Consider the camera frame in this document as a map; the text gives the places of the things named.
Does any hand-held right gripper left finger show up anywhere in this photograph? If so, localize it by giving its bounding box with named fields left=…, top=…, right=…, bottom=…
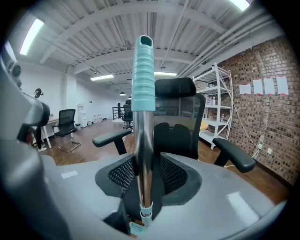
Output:
left=43, top=153, right=141, bottom=240

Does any ceiling tube light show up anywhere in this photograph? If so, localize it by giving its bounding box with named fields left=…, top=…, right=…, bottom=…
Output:
left=229, top=0, right=250, bottom=11
left=20, top=18, right=45, bottom=56
left=153, top=71, right=178, bottom=77
left=90, top=74, right=114, bottom=82

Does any white water dispenser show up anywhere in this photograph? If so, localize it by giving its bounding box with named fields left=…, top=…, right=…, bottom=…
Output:
left=77, top=103, right=88, bottom=129

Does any black high-back office chair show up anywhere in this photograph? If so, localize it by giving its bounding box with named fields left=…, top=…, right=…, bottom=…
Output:
left=92, top=77, right=256, bottom=174

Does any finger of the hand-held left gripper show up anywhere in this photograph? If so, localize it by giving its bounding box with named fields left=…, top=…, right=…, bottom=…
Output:
left=0, top=138, right=70, bottom=240
left=17, top=92, right=51, bottom=143

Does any black cantilever chair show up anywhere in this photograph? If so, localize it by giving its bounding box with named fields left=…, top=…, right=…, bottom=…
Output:
left=52, top=109, right=82, bottom=153

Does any row of white containers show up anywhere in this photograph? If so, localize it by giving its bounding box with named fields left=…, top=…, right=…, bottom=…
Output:
left=87, top=114, right=103, bottom=127

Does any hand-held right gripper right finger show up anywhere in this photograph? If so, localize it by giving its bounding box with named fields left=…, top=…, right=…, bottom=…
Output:
left=145, top=151, right=288, bottom=240

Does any beige desk with white legs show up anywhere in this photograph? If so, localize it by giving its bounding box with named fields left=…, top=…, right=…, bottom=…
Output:
left=41, top=118, right=59, bottom=150

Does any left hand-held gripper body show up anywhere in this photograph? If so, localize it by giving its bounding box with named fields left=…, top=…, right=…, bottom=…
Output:
left=0, top=42, right=24, bottom=141

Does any black mesh swivel chair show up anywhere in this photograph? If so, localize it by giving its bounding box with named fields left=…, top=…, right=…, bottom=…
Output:
left=122, top=99, right=134, bottom=129

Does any black metal railing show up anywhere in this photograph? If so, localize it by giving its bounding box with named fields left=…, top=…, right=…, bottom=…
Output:
left=112, top=106, right=125, bottom=122

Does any white wall cable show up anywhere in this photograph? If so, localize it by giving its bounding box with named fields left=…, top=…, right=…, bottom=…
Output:
left=232, top=103, right=261, bottom=146

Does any white metal shelf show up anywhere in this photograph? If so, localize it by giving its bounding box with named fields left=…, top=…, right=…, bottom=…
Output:
left=192, top=62, right=234, bottom=150

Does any teal mop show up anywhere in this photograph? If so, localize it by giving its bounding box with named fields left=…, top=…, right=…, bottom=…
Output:
left=129, top=35, right=156, bottom=236

